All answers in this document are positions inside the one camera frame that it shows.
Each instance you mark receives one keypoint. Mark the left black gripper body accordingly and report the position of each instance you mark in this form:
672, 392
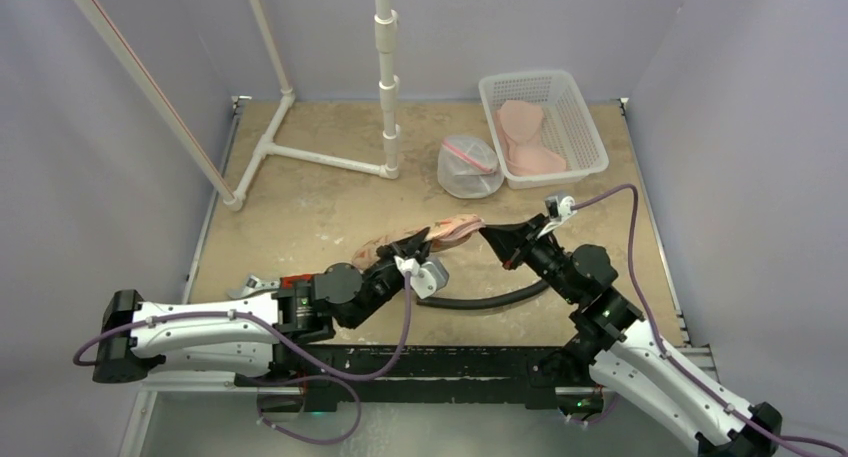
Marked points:
382, 281

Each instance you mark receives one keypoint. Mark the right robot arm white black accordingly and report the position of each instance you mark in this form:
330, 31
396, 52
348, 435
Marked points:
615, 343

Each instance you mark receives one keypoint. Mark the white plastic basket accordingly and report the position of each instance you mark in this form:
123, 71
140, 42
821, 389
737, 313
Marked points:
568, 129

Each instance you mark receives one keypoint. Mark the pink bra in basket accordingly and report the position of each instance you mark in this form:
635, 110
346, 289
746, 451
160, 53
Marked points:
519, 126

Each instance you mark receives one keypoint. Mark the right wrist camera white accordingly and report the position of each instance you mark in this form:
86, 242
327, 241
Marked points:
560, 208

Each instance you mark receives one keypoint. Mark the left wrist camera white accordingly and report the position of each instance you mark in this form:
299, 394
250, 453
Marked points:
423, 277

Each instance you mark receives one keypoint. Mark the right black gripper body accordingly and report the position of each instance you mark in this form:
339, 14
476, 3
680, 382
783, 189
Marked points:
523, 240

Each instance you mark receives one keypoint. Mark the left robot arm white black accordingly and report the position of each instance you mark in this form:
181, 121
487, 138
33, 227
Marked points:
251, 334

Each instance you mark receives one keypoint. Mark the red adjustable wrench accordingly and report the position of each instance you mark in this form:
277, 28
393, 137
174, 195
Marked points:
255, 287

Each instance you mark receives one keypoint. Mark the white mesh laundry bag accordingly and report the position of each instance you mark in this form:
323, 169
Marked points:
468, 168

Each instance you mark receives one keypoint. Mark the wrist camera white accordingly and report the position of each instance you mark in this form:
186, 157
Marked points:
560, 208
423, 277

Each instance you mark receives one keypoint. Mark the white pvc pipe rack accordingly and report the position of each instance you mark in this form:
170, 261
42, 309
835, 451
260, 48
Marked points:
385, 28

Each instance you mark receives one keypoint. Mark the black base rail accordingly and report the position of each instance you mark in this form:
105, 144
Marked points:
538, 378

